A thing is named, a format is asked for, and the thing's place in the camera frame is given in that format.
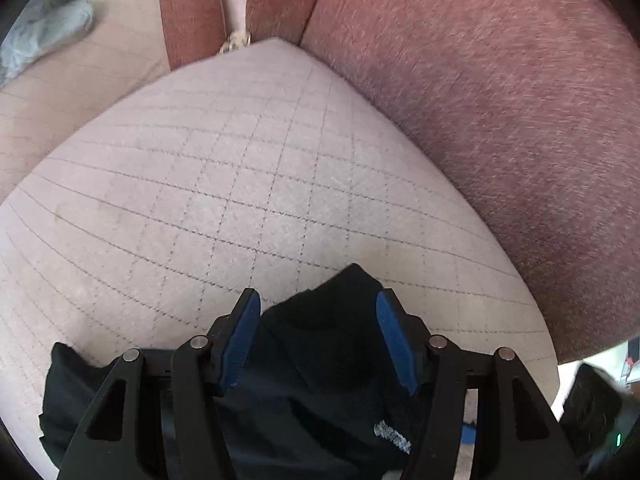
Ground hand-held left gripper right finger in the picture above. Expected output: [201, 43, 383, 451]
[376, 287, 583, 480]

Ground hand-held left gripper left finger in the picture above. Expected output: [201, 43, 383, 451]
[56, 287, 262, 480]

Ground black pants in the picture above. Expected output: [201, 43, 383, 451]
[39, 263, 481, 480]

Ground beige quilted sofa seat cushion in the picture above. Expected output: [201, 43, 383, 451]
[0, 37, 560, 480]

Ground red-brown sofa back cushion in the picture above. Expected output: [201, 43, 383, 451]
[245, 0, 640, 365]

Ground small red-brown pillow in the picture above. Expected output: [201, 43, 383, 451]
[154, 0, 228, 72]

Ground grey crumpled cloth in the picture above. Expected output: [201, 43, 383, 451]
[0, 0, 96, 86]

